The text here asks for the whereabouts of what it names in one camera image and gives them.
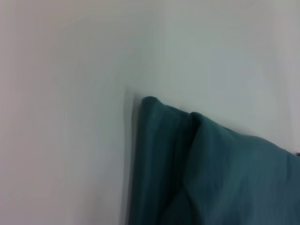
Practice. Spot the teal t-shirt with FREE print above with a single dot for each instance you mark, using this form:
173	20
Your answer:
211	168

